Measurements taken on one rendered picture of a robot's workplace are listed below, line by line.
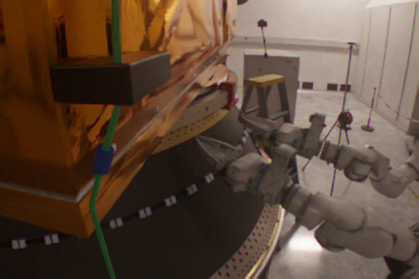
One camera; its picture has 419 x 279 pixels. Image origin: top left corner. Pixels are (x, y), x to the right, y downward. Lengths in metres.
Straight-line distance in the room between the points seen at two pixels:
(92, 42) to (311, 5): 8.50
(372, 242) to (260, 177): 0.24
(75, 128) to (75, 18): 0.09
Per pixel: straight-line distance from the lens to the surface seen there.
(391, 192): 1.02
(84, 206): 0.28
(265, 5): 8.44
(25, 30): 0.23
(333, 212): 0.49
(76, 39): 0.24
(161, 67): 0.24
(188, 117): 0.76
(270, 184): 0.51
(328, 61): 8.86
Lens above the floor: 1.94
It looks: 20 degrees down
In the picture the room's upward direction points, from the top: straight up
